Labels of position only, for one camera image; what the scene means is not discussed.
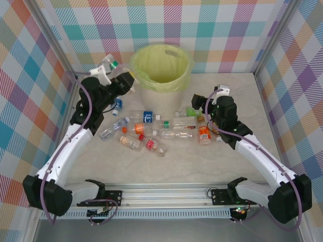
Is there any green plastic bottle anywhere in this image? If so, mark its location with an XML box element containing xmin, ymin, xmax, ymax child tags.
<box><xmin>185</xmin><ymin>107</ymin><xmax>202</xmax><ymax>117</ymax></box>

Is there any small bottle blue label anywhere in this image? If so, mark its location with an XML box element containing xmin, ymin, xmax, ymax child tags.
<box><xmin>112</xmin><ymin>98</ymin><xmax>124</xmax><ymax>116</ymax></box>

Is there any clear bottle green label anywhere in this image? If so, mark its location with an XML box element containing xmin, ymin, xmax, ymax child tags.
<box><xmin>163</xmin><ymin>118</ymin><xmax>198</xmax><ymax>130</ymax></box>

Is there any clear bottle green cap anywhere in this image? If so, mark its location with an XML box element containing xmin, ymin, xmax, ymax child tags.
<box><xmin>102</xmin><ymin>54</ymin><xmax>120</xmax><ymax>74</ymax></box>

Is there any orange plastic bottle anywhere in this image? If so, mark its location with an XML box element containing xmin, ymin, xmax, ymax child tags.
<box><xmin>197</xmin><ymin>125</ymin><xmax>212</xmax><ymax>146</ymax></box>

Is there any clear bottle blue label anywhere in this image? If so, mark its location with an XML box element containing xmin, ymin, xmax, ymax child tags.
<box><xmin>125</xmin><ymin>110</ymin><xmax>162</xmax><ymax>124</ymax></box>

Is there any clear bottle blue print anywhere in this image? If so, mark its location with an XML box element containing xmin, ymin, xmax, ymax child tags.
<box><xmin>98</xmin><ymin>116</ymin><xmax>131</xmax><ymax>141</ymax></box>

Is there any large clear bottle white cap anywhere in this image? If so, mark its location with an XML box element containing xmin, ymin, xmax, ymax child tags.
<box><xmin>152</xmin><ymin>128</ymin><xmax>195</xmax><ymax>141</ymax></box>

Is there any clear bottle orange label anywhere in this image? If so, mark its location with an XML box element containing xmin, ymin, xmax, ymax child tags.
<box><xmin>122</xmin><ymin>123</ymin><xmax>154</xmax><ymax>136</ymax></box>

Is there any clear bottle peach label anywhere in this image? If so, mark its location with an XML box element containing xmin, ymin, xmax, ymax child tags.
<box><xmin>119</xmin><ymin>135</ymin><xmax>143</xmax><ymax>152</ymax></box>

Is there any beige waste bin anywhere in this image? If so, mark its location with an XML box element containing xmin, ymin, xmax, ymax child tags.
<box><xmin>137</xmin><ymin>80</ymin><xmax>186</xmax><ymax>114</ymax></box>

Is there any yellow-green bin liner bag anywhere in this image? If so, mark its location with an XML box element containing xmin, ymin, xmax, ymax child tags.
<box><xmin>130</xmin><ymin>44</ymin><xmax>194</xmax><ymax>93</ymax></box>

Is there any clear bottle red label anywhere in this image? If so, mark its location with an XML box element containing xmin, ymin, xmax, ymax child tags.
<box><xmin>138</xmin><ymin>134</ymin><xmax>169</xmax><ymax>157</ymax></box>

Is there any circuit board yellow connector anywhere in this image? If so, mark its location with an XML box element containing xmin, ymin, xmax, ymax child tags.
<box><xmin>232</xmin><ymin>206</ymin><xmax>248</xmax><ymax>216</ymax></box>

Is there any small black circuit board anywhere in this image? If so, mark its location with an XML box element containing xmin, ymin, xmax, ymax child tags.
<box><xmin>87</xmin><ymin>207</ymin><xmax>111</xmax><ymax>217</ymax></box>

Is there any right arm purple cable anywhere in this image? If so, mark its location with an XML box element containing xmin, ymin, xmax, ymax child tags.
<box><xmin>204</xmin><ymin>90</ymin><xmax>303</xmax><ymax>232</ymax></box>

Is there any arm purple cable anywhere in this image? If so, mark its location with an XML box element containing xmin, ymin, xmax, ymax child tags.
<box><xmin>204</xmin><ymin>90</ymin><xmax>303</xmax><ymax>232</ymax></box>
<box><xmin>41</xmin><ymin>71</ymin><xmax>93</xmax><ymax>226</ymax></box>

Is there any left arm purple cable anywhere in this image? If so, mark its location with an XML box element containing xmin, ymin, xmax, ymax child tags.
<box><xmin>41</xmin><ymin>71</ymin><xmax>93</xmax><ymax>226</ymax></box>

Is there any aluminium side frame rail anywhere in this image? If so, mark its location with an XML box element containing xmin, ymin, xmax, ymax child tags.
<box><xmin>60</xmin><ymin>75</ymin><xmax>85</xmax><ymax>122</ymax></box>
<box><xmin>254</xmin><ymin>73</ymin><xmax>293</xmax><ymax>172</ymax></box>

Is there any aluminium frame post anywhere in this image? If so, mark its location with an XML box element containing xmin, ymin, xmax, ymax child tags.
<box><xmin>252</xmin><ymin>0</ymin><xmax>302</xmax><ymax>76</ymax></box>
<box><xmin>30</xmin><ymin>0</ymin><xmax>85</xmax><ymax>84</ymax></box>

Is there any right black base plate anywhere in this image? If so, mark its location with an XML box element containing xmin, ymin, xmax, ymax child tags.
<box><xmin>211</xmin><ymin>189</ymin><xmax>258</xmax><ymax>206</ymax></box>

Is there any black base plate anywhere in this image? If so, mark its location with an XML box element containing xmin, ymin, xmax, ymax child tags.
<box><xmin>211</xmin><ymin>189</ymin><xmax>258</xmax><ymax>206</ymax></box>
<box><xmin>103</xmin><ymin>190</ymin><xmax>123</xmax><ymax>207</ymax></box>

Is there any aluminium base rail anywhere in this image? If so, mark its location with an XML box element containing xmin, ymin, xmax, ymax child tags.
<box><xmin>64</xmin><ymin>183</ymin><xmax>265</xmax><ymax>210</ymax></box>

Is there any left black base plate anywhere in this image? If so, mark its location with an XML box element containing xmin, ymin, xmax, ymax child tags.
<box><xmin>103</xmin><ymin>190</ymin><xmax>123</xmax><ymax>207</ymax></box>

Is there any white slotted cable duct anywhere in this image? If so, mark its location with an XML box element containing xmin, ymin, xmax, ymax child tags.
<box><xmin>40</xmin><ymin>210</ymin><xmax>232</xmax><ymax>219</ymax></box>

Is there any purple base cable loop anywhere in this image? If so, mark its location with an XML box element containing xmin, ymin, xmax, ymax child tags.
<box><xmin>82</xmin><ymin>198</ymin><xmax>119</xmax><ymax>226</ymax></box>

